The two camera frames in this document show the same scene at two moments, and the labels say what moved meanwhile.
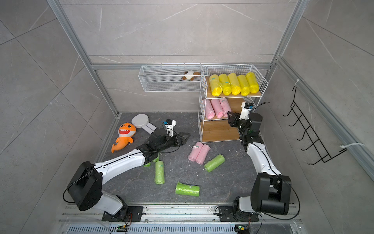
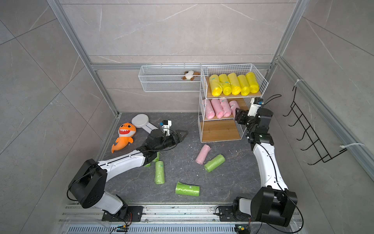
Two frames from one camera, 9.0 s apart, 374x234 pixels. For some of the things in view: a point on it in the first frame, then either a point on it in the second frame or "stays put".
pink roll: (225, 106) stays put
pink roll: (196, 150) -> (233, 105)
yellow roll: (226, 84) stays put
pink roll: (210, 111) stays put
